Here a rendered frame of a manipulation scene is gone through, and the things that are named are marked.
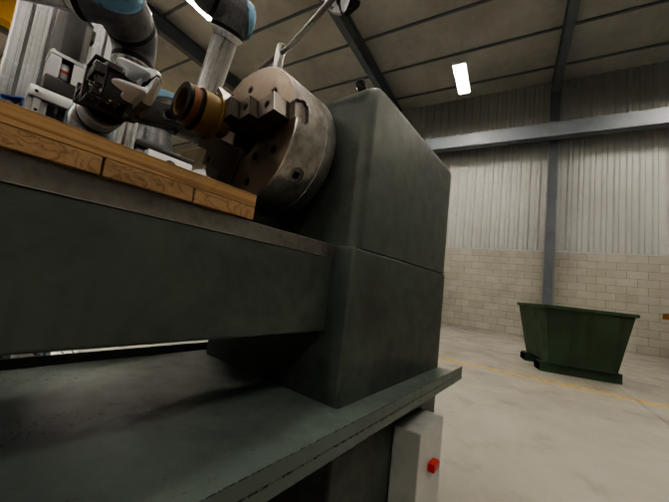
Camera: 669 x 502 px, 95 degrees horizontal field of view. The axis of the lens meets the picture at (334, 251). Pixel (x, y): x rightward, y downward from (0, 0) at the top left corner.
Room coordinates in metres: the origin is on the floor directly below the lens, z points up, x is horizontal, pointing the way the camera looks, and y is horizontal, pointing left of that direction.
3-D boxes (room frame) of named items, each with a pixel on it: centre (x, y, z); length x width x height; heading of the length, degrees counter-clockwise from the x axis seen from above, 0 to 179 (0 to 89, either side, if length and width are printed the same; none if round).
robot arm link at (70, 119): (0.64, 0.56, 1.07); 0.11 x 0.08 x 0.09; 51
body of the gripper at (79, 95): (0.54, 0.44, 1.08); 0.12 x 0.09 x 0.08; 51
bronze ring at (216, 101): (0.57, 0.28, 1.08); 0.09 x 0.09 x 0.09; 52
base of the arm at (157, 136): (1.05, 0.70, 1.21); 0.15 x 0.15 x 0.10
